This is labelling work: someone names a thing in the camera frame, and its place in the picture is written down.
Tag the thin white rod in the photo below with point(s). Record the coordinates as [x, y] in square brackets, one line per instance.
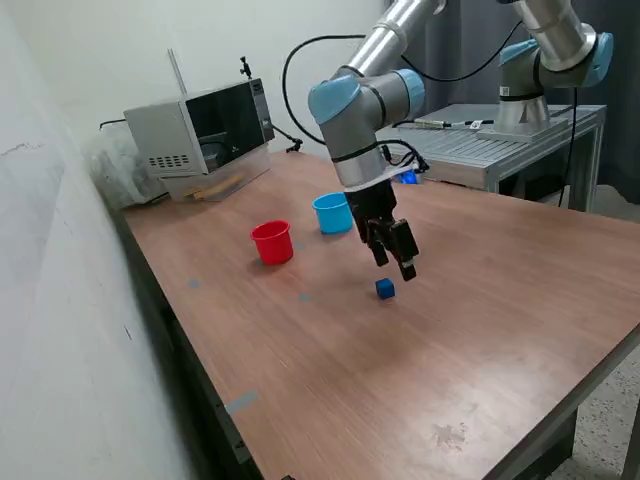
[176, 70]

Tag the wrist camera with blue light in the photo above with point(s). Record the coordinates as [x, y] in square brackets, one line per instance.
[409, 176]

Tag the grey metal edge bracket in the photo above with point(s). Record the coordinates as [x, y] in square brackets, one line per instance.
[235, 440]

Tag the tan wooden sticks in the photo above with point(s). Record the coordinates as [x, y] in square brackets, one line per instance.
[210, 190]

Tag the grey tape strip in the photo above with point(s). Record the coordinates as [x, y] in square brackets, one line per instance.
[242, 401]

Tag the red plastic cup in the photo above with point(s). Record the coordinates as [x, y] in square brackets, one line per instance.
[272, 247]

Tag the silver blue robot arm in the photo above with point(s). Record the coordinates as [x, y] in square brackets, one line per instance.
[350, 130]

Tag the aluminium slotted robot table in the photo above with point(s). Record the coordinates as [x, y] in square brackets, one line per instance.
[470, 150]

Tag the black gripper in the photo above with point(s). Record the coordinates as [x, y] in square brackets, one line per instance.
[372, 202]

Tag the dark grey curtain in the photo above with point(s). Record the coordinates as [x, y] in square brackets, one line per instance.
[465, 30]

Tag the translucent plastic bag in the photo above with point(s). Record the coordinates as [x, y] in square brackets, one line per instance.
[115, 170]

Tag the black ball head mount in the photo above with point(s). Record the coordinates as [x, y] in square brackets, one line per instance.
[245, 67]

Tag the silver microwave oven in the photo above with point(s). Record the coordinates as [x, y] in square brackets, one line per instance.
[160, 130]

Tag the blue cube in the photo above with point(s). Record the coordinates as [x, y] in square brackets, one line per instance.
[385, 289]

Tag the clear plastic box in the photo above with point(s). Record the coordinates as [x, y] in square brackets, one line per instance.
[245, 172]

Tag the dark metal table frame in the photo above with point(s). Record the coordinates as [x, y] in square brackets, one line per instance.
[190, 360]

